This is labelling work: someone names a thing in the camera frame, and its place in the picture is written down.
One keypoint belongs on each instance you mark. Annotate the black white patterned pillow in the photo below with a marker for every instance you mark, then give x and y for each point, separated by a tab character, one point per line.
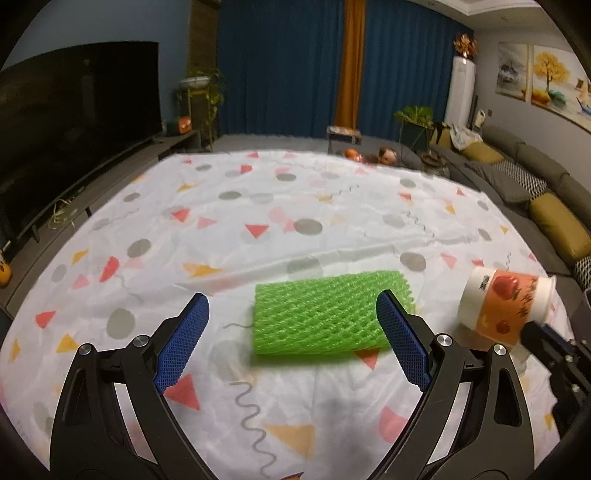
583	267
526	177

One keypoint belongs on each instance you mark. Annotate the green foam net sleeve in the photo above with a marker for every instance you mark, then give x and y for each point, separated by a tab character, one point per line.
323	314

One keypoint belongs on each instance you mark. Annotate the white stick vacuum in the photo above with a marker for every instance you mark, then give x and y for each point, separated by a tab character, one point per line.
480	118

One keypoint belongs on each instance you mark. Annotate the blue curtain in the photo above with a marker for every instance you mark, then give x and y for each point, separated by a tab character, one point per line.
281	69
406	60

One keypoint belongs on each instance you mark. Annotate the yellow black garment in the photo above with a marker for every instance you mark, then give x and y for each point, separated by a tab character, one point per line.
441	134

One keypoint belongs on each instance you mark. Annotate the white standing air conditioner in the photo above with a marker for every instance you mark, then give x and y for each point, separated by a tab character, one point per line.
460	92

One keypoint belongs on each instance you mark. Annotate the small orange fruit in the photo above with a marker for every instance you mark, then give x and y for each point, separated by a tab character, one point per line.
2	275

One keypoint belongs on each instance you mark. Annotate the small orange figurine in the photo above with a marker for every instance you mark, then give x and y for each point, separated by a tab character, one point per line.
353	154

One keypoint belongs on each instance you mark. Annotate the white patterned tablecloth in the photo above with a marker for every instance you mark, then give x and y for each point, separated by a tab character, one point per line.
295	194

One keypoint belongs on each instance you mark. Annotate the grey pillow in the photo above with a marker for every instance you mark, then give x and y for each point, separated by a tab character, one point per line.
501	185

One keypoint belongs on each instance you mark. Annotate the green leafy potted plant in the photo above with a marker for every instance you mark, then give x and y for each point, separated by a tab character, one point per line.
415	115

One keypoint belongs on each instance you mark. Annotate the orange curtain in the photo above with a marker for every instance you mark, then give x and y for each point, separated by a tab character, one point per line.
351	64

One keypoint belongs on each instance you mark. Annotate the wooden slat panel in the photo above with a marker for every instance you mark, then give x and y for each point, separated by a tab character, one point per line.
203	41

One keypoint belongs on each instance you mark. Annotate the white crumpled cloth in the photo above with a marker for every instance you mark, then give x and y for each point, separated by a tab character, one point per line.
465	136

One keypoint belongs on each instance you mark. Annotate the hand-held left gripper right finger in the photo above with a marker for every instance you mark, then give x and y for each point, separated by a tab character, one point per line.
406	341

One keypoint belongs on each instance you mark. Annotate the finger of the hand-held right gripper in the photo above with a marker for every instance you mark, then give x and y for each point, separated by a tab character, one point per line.
549	339

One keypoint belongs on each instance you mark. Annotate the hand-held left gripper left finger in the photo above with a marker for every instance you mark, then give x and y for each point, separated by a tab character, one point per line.
184	341

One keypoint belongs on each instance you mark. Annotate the red gold flower decoration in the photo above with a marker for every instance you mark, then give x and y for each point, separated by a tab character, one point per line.
465	46

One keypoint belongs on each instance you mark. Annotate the black flat television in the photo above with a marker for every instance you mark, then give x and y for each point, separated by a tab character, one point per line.
69	129

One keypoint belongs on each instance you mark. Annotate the trailing potted plant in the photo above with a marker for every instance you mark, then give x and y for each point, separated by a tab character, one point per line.
203	85

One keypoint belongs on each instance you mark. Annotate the grey sofa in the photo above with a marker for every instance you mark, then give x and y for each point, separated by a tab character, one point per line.
545	152

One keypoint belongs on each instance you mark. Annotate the gold plant stand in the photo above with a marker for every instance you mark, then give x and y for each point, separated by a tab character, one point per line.
201	124

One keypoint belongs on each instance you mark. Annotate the large tree and ship painting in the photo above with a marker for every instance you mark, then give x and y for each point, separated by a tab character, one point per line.
558	83

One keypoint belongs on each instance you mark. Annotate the small yellow pillow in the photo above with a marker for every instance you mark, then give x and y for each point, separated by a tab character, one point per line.
482	153

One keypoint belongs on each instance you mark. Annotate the large yellow pillow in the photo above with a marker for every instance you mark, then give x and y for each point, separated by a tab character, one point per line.
561	224

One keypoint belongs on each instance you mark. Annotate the doll head figurine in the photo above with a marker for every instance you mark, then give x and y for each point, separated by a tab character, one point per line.
387	155

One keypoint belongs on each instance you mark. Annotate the paper cup with apple print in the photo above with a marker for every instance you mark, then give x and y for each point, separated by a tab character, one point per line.
498	300

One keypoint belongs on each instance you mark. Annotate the small landscape painting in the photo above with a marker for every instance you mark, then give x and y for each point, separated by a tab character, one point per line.
512	71

